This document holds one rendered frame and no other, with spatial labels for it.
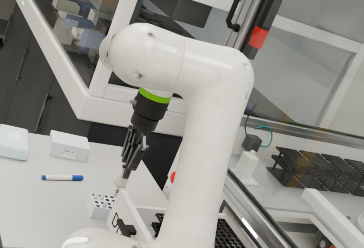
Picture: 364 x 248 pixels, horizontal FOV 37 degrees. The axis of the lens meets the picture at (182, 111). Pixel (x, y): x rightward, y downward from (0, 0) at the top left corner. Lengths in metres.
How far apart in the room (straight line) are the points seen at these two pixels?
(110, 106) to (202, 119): 1.09
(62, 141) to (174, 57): 0.92
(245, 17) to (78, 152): 0.70
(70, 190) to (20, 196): 0.17
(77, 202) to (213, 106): 0.75
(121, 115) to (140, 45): 1.14
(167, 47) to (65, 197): 0.78
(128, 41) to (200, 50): 0.14
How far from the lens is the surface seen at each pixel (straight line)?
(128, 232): 1.34
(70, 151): 1.87
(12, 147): 1.77
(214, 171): 1.04
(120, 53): 1.01
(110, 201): 1.66
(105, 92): 2.07
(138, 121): 1.52
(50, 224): 1.54
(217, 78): 1.03
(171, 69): 1.01
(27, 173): 1.74
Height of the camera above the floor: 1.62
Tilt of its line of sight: 18 degrees down
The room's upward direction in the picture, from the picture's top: 22 degrees clockwise
